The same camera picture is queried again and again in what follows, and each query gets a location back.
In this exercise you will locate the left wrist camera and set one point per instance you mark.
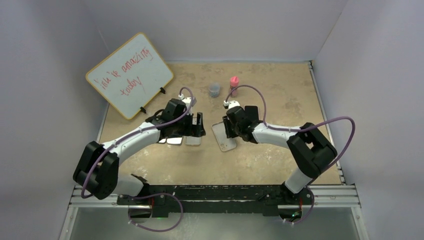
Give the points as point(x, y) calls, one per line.
point(189, 101)

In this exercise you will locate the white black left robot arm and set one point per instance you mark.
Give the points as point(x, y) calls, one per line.
point(98, 168)

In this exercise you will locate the yellow framed whiteboard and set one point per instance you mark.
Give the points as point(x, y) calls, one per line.
point(131, 76)

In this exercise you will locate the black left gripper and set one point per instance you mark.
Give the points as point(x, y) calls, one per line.
point(188, 132)

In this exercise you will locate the clear plastic cup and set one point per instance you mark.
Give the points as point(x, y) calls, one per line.
point(214, 90)

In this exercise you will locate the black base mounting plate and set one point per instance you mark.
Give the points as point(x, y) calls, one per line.
point(268, 200)

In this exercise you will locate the beige phone case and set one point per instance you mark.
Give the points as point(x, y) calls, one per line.
point(225, 144)

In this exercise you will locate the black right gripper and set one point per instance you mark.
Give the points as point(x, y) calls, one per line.
point(227, 123)

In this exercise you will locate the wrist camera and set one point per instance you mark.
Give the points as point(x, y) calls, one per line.
point(189, 101)
point(231, 104)

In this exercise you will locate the phone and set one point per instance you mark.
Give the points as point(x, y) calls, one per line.
point(162, 141)
point(252, 112)
point(174, 140)

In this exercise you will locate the pink capped marker jar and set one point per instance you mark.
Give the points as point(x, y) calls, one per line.
point(233, 84)

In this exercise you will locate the white phone case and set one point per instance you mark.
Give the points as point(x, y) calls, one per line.
point(193, 141)

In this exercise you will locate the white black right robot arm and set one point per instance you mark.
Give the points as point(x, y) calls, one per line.
point(311, 150)

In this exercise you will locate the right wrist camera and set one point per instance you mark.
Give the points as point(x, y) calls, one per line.
point(231, 104)

